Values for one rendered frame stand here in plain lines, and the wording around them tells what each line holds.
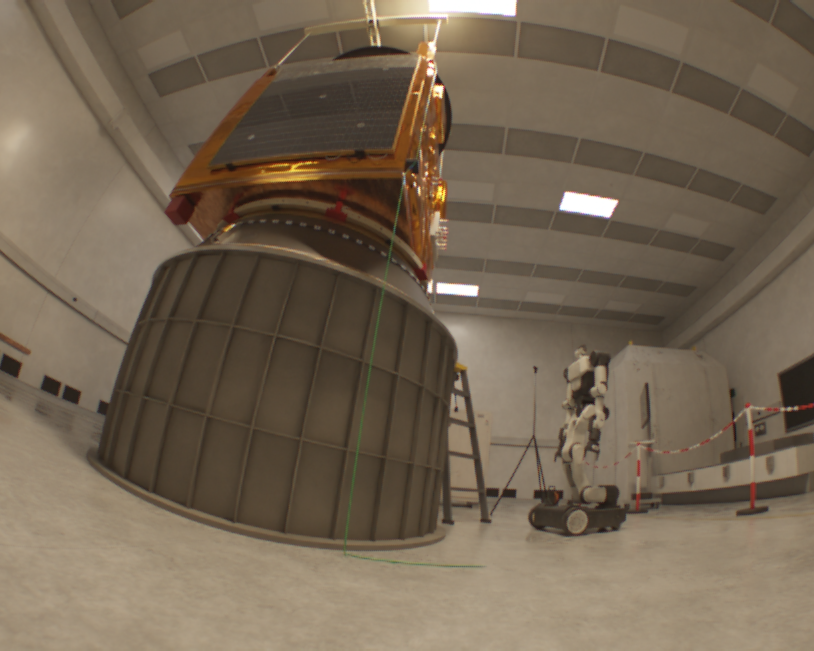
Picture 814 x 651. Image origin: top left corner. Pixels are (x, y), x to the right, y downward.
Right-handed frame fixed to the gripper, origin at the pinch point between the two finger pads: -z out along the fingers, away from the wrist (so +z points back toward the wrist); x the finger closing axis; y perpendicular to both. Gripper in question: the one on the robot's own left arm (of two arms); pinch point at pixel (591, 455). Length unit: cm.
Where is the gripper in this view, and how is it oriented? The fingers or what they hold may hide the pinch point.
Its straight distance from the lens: 270.0
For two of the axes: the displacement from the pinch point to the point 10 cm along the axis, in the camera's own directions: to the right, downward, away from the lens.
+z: 3.2, -8.5, 4.2
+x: -9.4, -3.4, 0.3
